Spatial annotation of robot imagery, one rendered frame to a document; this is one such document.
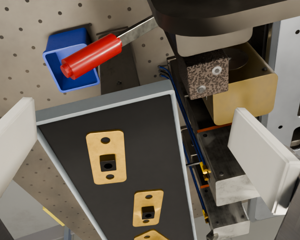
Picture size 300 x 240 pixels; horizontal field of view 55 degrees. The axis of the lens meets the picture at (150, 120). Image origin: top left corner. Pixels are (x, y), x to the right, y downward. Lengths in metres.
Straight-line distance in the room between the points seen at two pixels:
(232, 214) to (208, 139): 0.27
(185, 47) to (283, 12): 0.14
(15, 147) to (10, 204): 2.36
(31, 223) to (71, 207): 1.51
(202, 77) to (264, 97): 0.12
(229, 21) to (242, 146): 0.09
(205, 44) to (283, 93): 0.25
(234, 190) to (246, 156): 0.35
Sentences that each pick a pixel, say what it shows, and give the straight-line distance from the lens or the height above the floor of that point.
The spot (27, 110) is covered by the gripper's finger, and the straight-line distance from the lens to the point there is 0.18.
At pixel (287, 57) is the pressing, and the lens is 0.53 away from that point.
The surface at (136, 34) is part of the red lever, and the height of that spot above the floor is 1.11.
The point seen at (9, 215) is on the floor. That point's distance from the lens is 2.66.
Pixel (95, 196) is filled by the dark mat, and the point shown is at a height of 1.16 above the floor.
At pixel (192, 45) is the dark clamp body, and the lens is 0.35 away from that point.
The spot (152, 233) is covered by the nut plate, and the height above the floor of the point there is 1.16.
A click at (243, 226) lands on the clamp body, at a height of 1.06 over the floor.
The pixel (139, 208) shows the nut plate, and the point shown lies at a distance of 0.41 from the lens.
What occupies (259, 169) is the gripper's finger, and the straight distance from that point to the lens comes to 0.17.
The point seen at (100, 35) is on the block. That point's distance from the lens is 0.73.
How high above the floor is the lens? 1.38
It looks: 48 degrees down
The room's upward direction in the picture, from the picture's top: 167 degrees clockwise
